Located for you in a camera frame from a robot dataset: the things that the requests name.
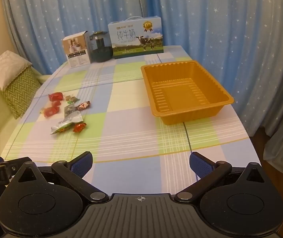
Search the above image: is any green chevron cushion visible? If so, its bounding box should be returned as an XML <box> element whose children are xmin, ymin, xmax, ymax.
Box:
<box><xmin>2</xmin><ymin>67</ymin><xmax>43</xmax><ymax>119</ymax></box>

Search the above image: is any dark glass jar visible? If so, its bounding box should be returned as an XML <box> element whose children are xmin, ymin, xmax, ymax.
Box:
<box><xmin>89</xmin><ymin>31</ymin><xmax>113</xmax><ymax>63</ymax></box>

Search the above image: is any white product box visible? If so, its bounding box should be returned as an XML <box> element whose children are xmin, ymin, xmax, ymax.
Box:
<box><xmin>63</xmin><ymin>31</ymin><xmax>91</xmax><ymax>68</ymax></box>

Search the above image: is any grey printed snack packet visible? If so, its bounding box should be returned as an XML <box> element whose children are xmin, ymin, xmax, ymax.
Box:
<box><xmin>64</xmin><ymin>104</ymin><xmax>76</xmax><ymax>116</ymax></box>

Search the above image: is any blue star curtain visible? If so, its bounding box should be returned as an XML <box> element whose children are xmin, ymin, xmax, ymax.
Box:
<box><xmin>1</xmin><ymin>0</ymin><xmax>154</xmax><ymax>70</ymax></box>
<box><xmin>146</xmin><ymin>0</ymin><xmax>283</xmax><ymax>139</ymax></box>

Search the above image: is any large red wrapped candy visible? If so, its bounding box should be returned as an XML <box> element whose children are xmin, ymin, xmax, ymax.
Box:
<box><xmin>48</xmin><ymin>92</ymin><xmax>64</xmax><ymax>102</ymax></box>

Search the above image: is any silver foil snack packet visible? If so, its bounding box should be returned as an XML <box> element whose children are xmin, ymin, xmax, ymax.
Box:
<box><xmin>66</xmin><ymin>113</ymin><xmax>84</xmax><ymax>122</ymax></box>

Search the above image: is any orange plastic tray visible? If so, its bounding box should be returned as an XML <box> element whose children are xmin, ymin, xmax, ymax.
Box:
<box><xmin>141</xmin><ymin>60</ymin><xmax>234</xmax><ymax>126</ymax></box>

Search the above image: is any milk carton box with handle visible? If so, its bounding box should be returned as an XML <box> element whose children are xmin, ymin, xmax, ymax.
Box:
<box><xmin>107</xmin><ymin>16</ymin><xmax>164</xmax><ymax>59</ymax></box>

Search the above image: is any orange-red candy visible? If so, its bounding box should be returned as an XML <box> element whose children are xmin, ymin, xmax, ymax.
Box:
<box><xmin>72</xmin><ymin>122</ymin><xmax>87</xmax><ymax>133</ymax></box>

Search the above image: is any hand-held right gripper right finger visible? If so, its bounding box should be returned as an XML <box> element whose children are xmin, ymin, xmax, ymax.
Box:
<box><xmin>174</xmin><ymin>151</ymin><xmax>271</xmax><ymax>203</ymax></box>

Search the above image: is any silver and green snack packet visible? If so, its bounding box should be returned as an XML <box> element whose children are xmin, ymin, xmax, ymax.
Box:
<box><xmin>50</xmin><ymin>120</ymin><xmax>74</xmax><ymax>135</ymax></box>

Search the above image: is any small red snack packet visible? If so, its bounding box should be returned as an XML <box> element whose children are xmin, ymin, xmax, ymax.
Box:
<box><xmin>43</xmin><ymin>105</ymin><xmax>61</xmax><ymax>118</ymax></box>

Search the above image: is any white quilted pillow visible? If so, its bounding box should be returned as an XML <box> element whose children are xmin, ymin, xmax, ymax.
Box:
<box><xmin>0</xmin><ymin>50</ymin><xmax>32</xmax><ymax>91</ymax></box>

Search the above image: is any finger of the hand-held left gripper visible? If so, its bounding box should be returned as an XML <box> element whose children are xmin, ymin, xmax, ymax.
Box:
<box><xmin>0</xmin><ymin>157</ymin><xmax>33</xmax><ymax>177</ymax></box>

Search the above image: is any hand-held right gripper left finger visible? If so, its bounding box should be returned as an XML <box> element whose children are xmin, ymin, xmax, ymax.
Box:
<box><xmin>9</xmin><ymin>151</ymin><xmax>109</xmax><ymax>203</ymax></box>

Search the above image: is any dark red printed candy wrapper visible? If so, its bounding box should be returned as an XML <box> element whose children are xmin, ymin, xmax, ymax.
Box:
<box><xmin>75</xmin><ymin>101</ymin><xmax>91</xmax><ymax>111</ymax></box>

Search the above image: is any checked tablecloth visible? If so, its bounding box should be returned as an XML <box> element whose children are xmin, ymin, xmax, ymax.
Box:
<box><xmin>1</xmin><ymin>45</ymin><xmax>262</xmax><ymax>199</ymax></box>

